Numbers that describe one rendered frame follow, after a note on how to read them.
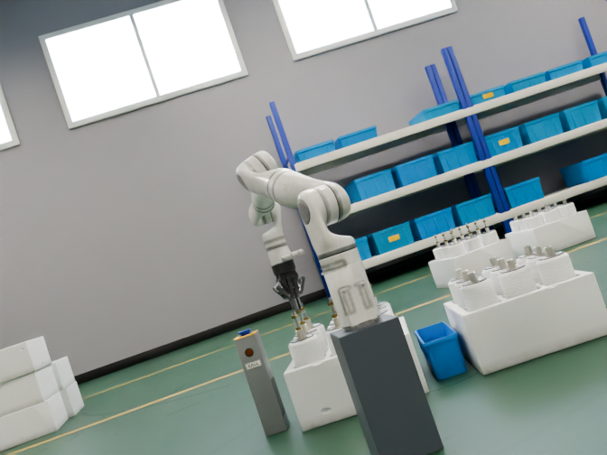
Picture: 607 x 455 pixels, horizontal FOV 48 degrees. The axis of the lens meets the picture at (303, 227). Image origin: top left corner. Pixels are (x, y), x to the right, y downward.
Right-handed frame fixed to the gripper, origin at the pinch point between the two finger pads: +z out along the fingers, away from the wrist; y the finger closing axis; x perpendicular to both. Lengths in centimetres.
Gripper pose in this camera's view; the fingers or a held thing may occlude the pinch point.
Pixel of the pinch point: (296, 303)
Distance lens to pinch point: 222.6
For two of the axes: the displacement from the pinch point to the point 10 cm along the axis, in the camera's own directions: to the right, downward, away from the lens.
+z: 3.3, 9.4, -0.4
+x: 6.4, -2.5, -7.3
